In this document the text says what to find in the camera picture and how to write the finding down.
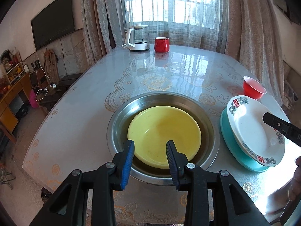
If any large white double-happiness plate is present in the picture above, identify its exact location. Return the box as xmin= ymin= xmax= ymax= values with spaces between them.
xmin=226 ymin=95 xmax=285 ymax=167

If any yellow plastic bowl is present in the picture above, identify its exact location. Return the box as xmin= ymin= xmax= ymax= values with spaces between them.
xmin=128 ymin=106 xmax=201 ymax=169

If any stainless steel basin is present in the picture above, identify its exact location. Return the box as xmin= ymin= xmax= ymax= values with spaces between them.
xmin=107 ymin=92 xmax=220 ymax=186

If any red plastic bowl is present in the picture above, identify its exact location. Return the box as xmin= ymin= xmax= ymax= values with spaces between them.
xmin=243 ymin=76 xmax=267 ymax=99

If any person's right hand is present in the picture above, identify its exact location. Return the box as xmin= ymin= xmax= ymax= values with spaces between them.
xmin=288 ymin=157 xmax=301 ymax=201

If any turquoise plastic plate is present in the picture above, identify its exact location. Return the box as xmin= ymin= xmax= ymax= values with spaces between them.
xmin=220 ymin=109 xmax=268 ymax=173

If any dark low bench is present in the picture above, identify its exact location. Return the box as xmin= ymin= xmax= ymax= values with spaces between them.
xmin=39 ymin=73 xmax=82 ymax=111

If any right beige curtain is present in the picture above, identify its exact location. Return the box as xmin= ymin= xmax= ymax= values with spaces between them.
xmin=225 ymin=0 xmax=284 ymax=105

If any beige curtain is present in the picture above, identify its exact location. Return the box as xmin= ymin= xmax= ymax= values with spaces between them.
xmin=81 ymin=0 xmax=125 ymax=66
xmin=225 ymin=0 xmax=284 ymax=105

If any pink plastic bin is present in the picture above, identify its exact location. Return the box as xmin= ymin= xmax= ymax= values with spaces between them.
xmin=29 ymin=89 xmax=39 ymax=109

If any red ceramic mug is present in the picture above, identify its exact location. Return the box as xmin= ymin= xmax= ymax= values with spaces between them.
xmin=154 ymin=37 xmax=170 ymax=53

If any white glass electric kettle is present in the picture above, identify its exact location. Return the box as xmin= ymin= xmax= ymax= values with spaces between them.
xmin=122 ymin=23 xmax=150 ymax=52

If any wooden folding chair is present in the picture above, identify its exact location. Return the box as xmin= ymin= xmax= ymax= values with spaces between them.
xmin=44 ymin=50 xmax=60 ymax=84

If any wooden cabinet with shelf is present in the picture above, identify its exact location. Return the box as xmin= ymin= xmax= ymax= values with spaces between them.
xmin=1 ymin=52 xmax=32 ymax=143

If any left beige curtain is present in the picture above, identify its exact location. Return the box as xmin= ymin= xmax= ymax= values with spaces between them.
xmin=81 ymin=0 xmax=125 ymax=66

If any barred window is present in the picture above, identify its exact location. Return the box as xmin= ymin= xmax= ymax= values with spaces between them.
xmin=125 ymin=0 xmax=216 ymax=29

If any white charger cable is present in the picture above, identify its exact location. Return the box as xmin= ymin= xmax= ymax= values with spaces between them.
xmin=35 ymin=51 xmax=57 ymax=102

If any black wall television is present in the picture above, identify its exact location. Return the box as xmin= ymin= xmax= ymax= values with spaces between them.
xmin=31 ymin=0 xmax=75 ymax=50

